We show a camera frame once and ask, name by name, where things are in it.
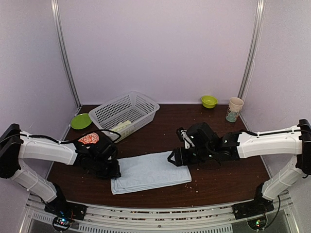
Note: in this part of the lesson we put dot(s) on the floral ceramic cup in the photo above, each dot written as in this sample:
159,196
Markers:
234,108

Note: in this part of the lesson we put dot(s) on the circuit board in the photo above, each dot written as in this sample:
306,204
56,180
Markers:
61,223
257,224

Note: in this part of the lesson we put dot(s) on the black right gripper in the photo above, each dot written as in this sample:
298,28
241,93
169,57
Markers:
181,159

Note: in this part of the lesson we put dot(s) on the green patterned white towel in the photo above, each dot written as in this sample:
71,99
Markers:
121,126

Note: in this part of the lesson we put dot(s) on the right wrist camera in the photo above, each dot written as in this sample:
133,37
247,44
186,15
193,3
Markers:
197,135

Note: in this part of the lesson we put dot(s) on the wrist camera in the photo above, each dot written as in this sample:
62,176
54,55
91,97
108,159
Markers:
197,135
104,150

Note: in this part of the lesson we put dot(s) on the small green bowl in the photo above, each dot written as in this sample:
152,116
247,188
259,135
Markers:
209,101

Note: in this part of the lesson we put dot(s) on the red patterned bowl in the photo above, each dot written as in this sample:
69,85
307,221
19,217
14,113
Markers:
91,138

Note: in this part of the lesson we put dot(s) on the left circuit board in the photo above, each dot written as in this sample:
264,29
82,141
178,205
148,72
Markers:
61,223

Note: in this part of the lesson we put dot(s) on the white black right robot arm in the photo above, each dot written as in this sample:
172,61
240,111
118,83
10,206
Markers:
295,140

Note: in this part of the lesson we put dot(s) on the aluminium corner post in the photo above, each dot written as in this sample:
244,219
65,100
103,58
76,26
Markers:
63,51
254,44

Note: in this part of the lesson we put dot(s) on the green plate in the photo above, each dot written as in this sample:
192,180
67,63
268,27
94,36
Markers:
81,121

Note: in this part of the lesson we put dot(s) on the right aluminium corner post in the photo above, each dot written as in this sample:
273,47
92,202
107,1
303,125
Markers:
254,44

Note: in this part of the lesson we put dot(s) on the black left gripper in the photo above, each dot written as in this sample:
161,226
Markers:
114,173

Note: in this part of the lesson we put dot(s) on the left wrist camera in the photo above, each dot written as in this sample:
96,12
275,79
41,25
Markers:
104,150

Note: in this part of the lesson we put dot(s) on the white perforated plastic basket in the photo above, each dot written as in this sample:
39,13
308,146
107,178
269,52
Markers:
133,106

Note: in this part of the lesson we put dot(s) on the right circuit board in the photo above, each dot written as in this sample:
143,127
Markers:
257,224

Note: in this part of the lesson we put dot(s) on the light blue towel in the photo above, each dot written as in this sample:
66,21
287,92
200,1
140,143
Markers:
147,172

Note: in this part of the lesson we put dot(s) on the left aluminium corner post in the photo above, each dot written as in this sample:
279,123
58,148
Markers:
63,51

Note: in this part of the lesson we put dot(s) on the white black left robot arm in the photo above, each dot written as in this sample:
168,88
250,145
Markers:
17,145

